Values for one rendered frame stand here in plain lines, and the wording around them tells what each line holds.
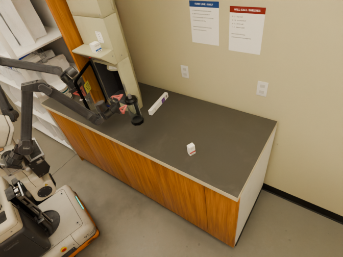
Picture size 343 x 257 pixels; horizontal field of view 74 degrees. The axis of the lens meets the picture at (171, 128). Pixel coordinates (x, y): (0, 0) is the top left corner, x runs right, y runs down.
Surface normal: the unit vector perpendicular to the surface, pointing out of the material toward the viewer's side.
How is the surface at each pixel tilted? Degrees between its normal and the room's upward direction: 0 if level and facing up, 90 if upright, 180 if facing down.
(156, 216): 0
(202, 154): 0
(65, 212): 0
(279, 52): 90
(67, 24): 90
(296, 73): 90
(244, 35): 90
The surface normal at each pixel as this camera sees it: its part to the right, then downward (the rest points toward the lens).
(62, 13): 0.81, 0.31
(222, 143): -0.14, -0.72
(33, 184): 0.64, 0.46
